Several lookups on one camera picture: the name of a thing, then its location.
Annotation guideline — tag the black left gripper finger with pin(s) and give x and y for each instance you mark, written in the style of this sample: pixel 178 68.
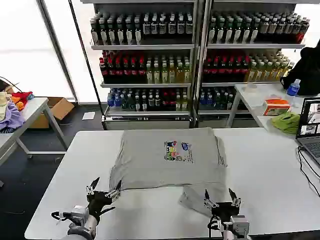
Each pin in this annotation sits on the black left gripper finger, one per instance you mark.
pixel 94 183
pixel 115 190

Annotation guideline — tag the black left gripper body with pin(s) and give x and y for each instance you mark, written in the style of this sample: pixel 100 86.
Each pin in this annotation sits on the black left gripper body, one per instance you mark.
pixel 98 200

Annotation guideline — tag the grey slanted metal post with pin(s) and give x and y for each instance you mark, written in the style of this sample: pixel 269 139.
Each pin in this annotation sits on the grey slanted metal post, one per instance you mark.
pixel 56 47

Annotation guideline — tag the black bag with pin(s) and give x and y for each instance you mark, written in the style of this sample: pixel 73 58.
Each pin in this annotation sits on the black bag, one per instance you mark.
pixel 306 72

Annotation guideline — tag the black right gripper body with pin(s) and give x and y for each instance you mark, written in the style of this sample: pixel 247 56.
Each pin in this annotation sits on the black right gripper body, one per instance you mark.
pixel 225 210

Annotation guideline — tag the orange cloth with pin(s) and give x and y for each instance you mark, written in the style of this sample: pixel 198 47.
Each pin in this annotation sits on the orange cloth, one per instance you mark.
pixel 15 100

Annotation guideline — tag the white side table with clothes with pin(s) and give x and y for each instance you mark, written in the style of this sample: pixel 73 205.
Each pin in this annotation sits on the white side table with clothes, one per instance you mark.
pixel 35 110

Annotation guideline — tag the open cardboard box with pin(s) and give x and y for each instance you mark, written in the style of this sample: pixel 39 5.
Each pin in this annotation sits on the open cardboard box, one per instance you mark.
pixel 58 108

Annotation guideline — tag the green cloth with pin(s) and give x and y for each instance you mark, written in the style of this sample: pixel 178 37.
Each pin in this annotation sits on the green cloth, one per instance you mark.
pixel 286 122

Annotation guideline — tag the white paper sheet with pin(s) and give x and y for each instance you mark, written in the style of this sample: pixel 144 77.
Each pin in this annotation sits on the white paper sheet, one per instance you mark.
pixel 88 115

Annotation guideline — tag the thin black pole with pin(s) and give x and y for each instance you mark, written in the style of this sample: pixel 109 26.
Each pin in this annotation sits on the thin black pole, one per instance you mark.
pixel 85 52

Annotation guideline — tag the grey printed t-shirt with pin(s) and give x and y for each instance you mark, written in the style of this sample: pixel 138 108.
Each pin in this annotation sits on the grey printed t-shirt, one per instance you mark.
pixel 172 160

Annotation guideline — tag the orange tissue box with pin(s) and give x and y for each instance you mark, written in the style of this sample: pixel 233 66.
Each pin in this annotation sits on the orange tissue box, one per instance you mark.
pixel 276 106

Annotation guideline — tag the grey laptop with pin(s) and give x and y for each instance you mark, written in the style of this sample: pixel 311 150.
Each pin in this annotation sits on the grey laptop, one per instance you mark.
pixel 310 130

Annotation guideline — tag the blue water bottle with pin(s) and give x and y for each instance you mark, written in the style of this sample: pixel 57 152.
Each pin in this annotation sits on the blue water bottle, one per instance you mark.
pixel 293 88

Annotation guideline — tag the metal shelf with bottles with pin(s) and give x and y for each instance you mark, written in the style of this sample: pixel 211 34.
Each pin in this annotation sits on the metal shelf with bottles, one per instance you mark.
pixel 250 50
pixel 142 62

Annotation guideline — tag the purple cloth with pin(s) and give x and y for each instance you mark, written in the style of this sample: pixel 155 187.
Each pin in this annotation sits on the purple cloth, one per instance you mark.
pixel 12 116

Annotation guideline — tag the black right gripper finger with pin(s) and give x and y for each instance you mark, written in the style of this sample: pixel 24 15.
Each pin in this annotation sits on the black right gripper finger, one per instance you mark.
pixel 235 197
pixel 208 199

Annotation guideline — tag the red cloth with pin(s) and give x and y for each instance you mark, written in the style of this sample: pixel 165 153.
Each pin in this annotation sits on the red cloth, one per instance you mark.
pixel 23 96

